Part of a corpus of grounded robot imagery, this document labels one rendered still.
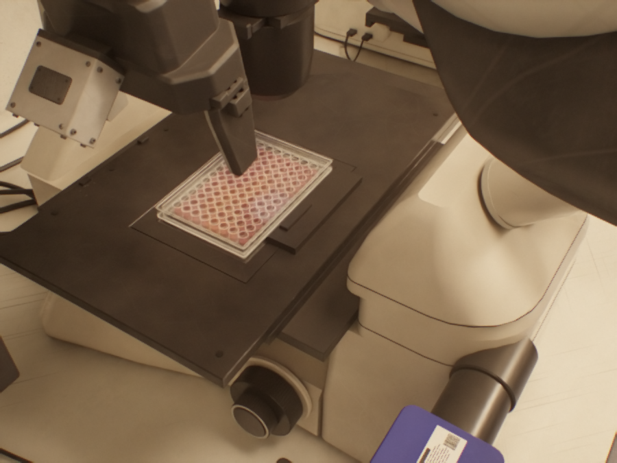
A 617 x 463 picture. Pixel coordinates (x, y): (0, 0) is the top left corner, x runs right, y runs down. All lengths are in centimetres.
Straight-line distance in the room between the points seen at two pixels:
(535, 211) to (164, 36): 23
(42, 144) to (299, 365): 31
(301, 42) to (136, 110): 25
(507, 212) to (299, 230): 16
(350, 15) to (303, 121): 54
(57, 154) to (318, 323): 30
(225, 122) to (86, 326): 37
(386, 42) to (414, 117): 51
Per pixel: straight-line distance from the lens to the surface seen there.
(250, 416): 60
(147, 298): 50
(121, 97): 50
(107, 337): 71
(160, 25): 36
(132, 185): 59
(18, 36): 110
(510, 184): 43
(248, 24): 49
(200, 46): 39
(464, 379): 46
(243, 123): 41
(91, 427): 70
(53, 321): 75
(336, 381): 57
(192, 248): 53
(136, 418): 69
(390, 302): 47
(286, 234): 53
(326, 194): 56
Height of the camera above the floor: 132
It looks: 44 degrees down
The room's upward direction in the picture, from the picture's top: straight up
